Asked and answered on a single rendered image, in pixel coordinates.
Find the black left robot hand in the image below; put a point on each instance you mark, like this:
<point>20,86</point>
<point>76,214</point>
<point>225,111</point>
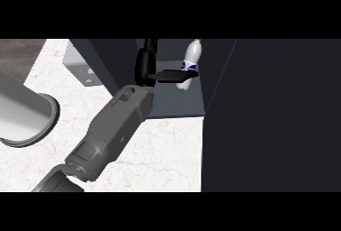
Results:
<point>145,67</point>

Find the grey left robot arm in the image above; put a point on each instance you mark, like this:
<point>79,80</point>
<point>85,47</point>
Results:
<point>116,126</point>

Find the dark grey cabinet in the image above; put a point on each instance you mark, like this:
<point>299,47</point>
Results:
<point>175,99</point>

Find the dark grey cabinet door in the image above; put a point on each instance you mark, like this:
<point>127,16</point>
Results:
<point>275,120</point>

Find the white bottle with blue label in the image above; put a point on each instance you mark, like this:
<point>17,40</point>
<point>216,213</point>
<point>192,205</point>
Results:
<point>194,54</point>

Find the grey metal cylinder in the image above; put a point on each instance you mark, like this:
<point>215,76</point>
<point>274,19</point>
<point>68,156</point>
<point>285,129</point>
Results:
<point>23,117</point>

